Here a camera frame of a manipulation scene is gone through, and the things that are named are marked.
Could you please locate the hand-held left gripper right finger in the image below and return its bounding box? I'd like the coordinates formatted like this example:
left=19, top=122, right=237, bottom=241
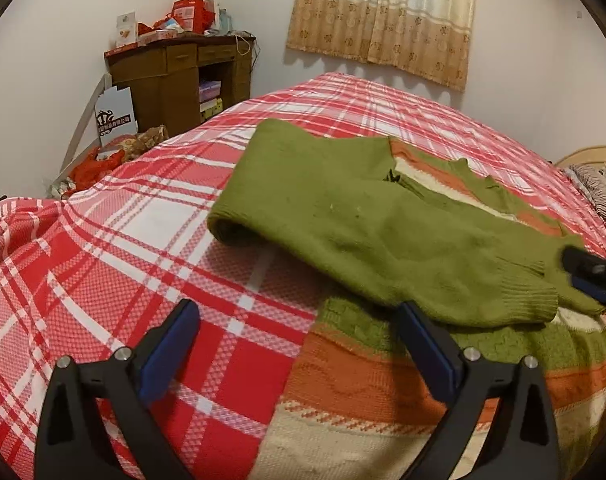
left=395, top=301, right=561, bottom=480

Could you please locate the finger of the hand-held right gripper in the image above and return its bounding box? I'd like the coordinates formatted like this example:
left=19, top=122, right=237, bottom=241
left=571, top=272, right=606, bottom=318
left=562, top=244, right=606, bottom=282

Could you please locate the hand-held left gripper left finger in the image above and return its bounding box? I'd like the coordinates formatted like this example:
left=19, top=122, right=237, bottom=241
left=34, top=298, right=201, bottom=480

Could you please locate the green orange cream knit sweater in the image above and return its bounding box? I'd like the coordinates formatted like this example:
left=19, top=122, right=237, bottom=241
left=208, top=119, right=606, bottom=480

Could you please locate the striped pillow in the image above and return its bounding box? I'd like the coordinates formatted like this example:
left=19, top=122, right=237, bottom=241
left=563, top=162, right=606, bottom=234

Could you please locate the red plaid blanket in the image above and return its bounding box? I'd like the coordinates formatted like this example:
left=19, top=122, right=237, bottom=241
left=0, top=72, right=606, bottom=480

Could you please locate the red plastic bag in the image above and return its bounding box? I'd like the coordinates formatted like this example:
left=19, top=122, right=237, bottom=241
left=68, top=147, right=126, bottom=194

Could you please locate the brown patterned cloth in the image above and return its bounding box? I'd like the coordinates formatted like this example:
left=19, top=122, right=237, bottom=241
left=120, top=125, right=170, bottom=162

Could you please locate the grey metal bar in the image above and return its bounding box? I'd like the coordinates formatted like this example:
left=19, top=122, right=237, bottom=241
left=58, top=74, right=112, bottom=182

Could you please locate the white printed cardboard box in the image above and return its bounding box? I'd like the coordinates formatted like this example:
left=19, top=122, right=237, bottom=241
left=94, top=85, right=139, bottom=149

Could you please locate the brown wooden desk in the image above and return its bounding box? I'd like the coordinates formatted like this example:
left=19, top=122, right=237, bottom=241
left=104, top=35, right=258, bottom=137

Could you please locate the beige floral curtain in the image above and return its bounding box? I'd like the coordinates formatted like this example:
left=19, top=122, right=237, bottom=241
left=286, top=0, right=478, bottom=93

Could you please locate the white card box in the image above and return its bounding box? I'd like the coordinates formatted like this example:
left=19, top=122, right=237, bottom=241
left=116, top=12, right=138, bottom=47

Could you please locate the pile of red boxes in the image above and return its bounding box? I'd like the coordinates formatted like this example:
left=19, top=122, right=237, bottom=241
left=138, top=0, right=220, bottom=46

